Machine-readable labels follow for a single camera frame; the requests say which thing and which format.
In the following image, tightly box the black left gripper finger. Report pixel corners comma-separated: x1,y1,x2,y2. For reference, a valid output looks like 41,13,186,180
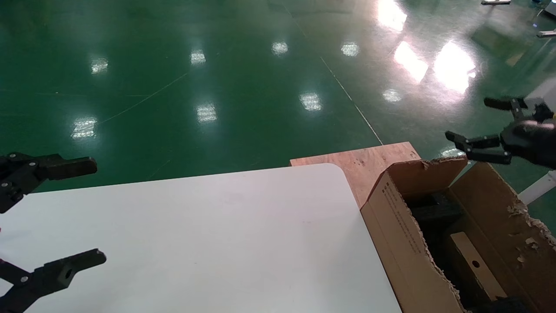
0,250,107,313
0,153,98,214

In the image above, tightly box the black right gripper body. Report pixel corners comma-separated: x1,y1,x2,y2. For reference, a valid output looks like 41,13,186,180
500,117,556,170

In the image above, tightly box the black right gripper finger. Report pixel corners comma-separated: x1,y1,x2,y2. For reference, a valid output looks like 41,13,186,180
483,97,528,122
445,130,513,166

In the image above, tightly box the small brown cardboard box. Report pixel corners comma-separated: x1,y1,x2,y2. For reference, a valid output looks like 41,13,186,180
449,232,508,303

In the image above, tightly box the big open cardboard box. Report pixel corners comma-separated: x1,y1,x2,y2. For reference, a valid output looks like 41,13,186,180
360,156,556,313

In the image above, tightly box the white slanted floor leg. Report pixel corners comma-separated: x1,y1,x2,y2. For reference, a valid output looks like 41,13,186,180
518,171,556,206

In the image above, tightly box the black foam padding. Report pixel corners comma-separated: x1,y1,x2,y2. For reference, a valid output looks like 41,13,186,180
406,191,467,244

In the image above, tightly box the wooden board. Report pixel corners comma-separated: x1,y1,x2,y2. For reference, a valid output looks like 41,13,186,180
290,142,422,208

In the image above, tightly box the gray wrist camera box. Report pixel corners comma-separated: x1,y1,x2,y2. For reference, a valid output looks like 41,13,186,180
523,77,556,111

